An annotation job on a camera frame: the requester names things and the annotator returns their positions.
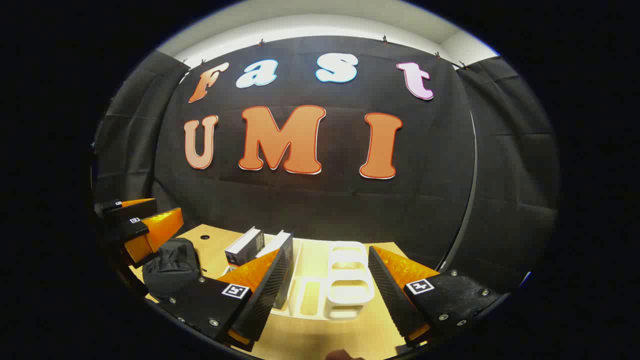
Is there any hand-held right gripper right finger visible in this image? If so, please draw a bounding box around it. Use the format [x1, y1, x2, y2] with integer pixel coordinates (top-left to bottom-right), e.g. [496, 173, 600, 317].
[367, 245, 503, 349]

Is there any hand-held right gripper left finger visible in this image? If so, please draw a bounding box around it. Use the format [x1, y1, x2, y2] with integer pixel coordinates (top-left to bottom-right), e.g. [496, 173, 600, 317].
[158, 247, 295, 352]

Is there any dark blue spine book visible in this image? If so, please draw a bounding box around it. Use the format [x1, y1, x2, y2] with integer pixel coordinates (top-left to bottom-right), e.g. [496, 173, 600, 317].
[255, 230, 295, 311]

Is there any white bookshelf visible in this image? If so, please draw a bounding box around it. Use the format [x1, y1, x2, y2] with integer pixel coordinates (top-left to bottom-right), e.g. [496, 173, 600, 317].
[222, 234, 377, 322]

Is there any black schoolbag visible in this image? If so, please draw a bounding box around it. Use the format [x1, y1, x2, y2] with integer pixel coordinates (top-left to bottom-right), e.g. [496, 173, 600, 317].
[142, 237, 204, 302]

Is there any black backdrop cloth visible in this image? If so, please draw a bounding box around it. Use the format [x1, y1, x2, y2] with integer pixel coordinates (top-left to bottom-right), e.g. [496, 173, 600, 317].
[92, 35, 560, 296]

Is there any grey metal pole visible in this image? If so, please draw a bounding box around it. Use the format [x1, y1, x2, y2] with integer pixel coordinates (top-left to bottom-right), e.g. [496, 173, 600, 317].
[438, 111, 480, 271]

